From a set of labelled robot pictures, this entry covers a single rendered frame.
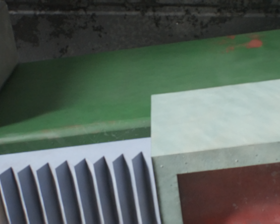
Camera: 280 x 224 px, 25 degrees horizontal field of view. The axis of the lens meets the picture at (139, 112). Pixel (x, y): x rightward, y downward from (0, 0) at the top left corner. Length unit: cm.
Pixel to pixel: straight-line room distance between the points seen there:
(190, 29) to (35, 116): 71
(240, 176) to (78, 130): 15
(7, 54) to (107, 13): 57
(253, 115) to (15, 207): 17
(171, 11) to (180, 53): 55
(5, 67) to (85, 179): 27
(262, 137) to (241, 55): 24
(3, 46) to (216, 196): 31
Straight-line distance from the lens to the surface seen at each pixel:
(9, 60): 67
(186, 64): 61
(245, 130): 40
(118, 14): 121
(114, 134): 50
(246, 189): 42
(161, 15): 120
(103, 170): 40
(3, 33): 66
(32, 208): 41
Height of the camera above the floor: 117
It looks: 68 degrees down
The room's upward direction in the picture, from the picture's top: 177 degrees counter-clockwise
